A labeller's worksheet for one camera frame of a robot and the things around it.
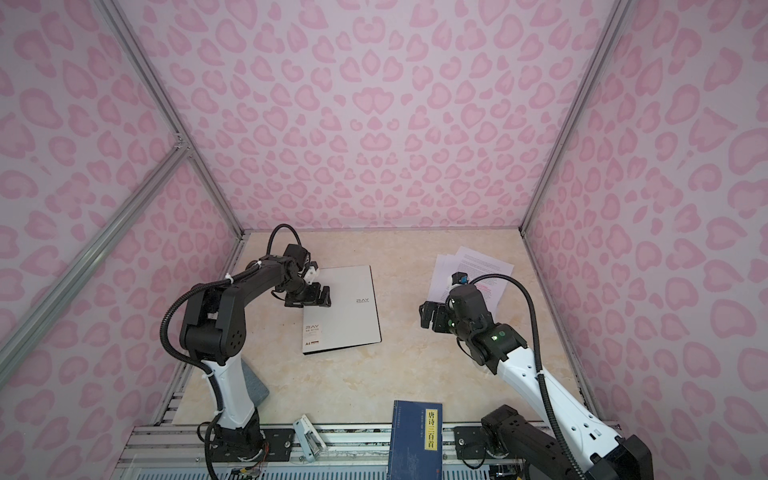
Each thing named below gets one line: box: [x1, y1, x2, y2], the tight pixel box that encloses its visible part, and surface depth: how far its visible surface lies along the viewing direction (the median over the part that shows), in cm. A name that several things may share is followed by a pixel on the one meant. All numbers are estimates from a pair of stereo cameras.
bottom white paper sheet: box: [427, 254, 449, 303], surface depth 109 cm
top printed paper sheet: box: [450, 246, 514, 317], surface depth 112 cm
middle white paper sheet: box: [431, 254, 456, 301], surface depth 109 cm
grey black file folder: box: [302, 265, 382, 355], surface depth 95 cm
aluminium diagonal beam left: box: [0, 139, 191, 384], surface depth 68 cm
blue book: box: [388, 400, 443, 480], surface depth 74 cm
